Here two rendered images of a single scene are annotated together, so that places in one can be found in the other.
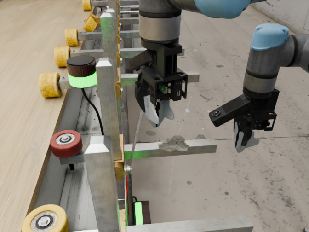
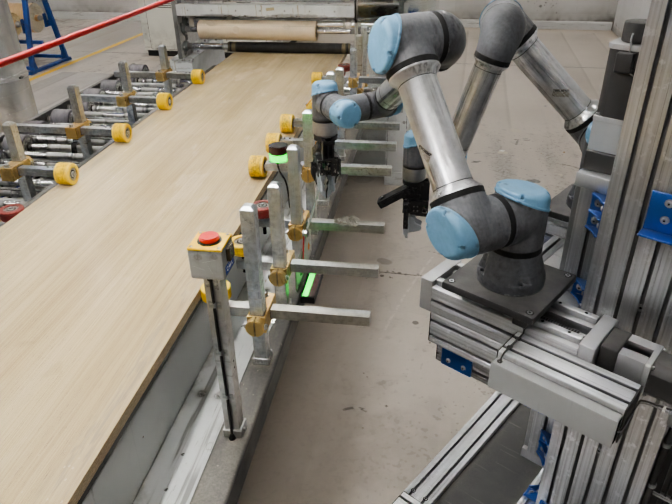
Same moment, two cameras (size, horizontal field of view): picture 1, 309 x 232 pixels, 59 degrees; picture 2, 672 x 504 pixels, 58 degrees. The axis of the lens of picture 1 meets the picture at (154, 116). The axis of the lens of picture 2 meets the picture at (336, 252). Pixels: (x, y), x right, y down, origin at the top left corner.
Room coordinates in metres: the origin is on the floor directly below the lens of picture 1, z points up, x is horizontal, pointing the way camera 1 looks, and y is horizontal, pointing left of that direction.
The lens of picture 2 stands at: (-1.16, -0.49, 1.80)
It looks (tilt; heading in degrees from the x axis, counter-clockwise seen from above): 30 degrees down; 15
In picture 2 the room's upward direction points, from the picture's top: 1 degrees counter-clockwise
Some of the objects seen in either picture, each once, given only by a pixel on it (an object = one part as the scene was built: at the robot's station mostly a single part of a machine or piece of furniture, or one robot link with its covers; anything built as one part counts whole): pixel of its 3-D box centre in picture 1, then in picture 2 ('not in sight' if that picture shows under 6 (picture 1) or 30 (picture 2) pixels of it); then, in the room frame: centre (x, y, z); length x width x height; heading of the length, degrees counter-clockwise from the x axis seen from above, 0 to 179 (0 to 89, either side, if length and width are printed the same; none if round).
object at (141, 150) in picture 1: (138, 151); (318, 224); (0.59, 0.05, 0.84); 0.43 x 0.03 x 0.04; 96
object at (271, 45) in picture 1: (268, 50); (416, 149); (0.62, -0.27, 1.13); 0.09 x 0.08 x 0.11; 94
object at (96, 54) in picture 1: (124, 52); (333, 143); (1.08, 0.12, 0.95); 0.50 x 0.04 x 0.04; 96
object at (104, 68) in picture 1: (113, 147); (296, 214); (0.54, 0.11, 0.90); 0.04 x 0.04 x 0.48; 6
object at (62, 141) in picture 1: (68, 153); (263, 218); (0.56, 0.23, 0.85); 0.08 x 0.08 x 0.11
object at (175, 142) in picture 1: (173, 141); (347, 218); (0.60, -0.05, 0.87); 0.09 x 0.07 x 0.02; 96
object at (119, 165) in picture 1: (114, 156); (297, 225); (0.56, 0.11, 0.85); 0.14 x 0.06 x 0.05; 6
